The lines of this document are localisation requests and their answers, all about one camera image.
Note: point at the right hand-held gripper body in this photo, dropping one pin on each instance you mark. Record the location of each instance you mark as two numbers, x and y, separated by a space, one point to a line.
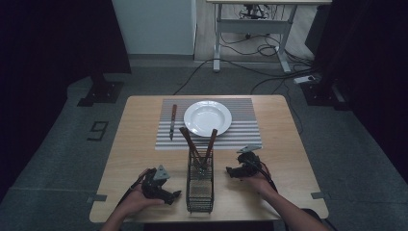
248 162

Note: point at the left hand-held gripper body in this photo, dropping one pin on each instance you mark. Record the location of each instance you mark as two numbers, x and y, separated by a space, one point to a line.
153 186

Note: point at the person's left hand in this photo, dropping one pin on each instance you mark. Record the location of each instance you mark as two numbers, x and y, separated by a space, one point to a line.
138 202

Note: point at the person's right hand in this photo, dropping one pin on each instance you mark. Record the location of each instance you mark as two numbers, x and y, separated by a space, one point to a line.
259 183

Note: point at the grey striped placemat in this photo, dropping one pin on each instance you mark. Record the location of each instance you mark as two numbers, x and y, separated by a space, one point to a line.
243 134

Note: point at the white plate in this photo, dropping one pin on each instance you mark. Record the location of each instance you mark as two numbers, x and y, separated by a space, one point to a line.
207 117

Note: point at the grey tape piece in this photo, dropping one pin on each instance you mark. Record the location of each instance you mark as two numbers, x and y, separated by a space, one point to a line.
96 198
318 195

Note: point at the white power strip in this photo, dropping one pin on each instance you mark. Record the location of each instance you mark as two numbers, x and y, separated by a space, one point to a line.
304 79

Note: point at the black stand base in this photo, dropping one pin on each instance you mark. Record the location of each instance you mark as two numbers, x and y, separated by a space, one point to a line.
102 92
324 94

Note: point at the white-legged desk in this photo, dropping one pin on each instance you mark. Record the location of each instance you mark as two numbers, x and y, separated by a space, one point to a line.
250 26

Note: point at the dark curtain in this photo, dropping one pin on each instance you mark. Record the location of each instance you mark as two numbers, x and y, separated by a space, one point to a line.
369 64

